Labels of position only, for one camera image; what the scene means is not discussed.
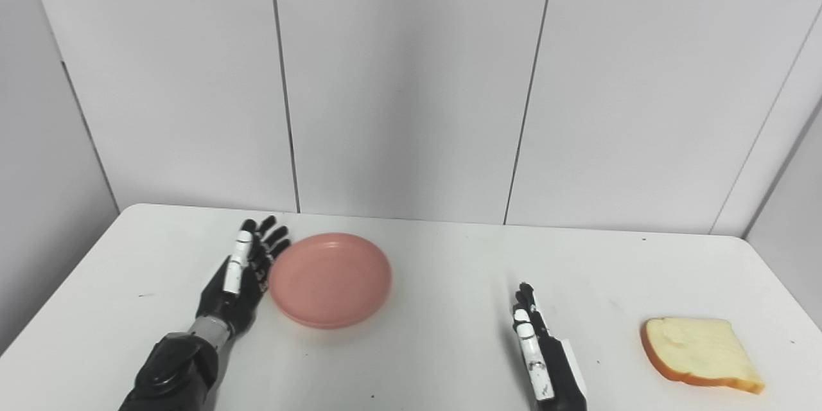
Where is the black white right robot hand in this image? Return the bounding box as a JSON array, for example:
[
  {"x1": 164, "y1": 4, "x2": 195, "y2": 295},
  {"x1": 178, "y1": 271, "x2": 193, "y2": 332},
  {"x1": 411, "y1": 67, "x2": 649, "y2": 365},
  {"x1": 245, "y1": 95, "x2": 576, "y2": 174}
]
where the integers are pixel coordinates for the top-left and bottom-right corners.
[{"x1": 512, "y1": 283, "x2": 588, "y2": 411}]

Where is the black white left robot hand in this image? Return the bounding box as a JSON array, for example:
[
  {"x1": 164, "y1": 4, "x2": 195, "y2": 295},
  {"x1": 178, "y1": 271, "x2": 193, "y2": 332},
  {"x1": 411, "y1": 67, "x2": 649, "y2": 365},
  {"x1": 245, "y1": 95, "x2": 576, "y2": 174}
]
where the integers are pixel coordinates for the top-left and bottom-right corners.
[{"x1": 196, "y1": 216, "x2": 292, "y2": 338}]

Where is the pink round plate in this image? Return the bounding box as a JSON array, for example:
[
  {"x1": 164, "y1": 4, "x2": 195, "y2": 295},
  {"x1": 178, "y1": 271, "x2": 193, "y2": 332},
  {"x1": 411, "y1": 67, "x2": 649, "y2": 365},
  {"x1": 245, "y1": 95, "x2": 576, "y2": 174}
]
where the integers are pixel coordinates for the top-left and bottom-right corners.
[{"x1": 268, "y1": 233, "x2": 392, "y2": 329}]

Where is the slice of white bread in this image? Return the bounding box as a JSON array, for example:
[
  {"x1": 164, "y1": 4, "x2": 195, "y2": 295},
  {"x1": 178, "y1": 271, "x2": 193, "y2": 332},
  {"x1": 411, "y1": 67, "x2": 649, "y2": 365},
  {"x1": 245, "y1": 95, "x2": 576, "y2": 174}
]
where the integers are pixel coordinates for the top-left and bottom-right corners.
[{"x1": 640, "y1": 317, "x2": 765, "y2": 395}]

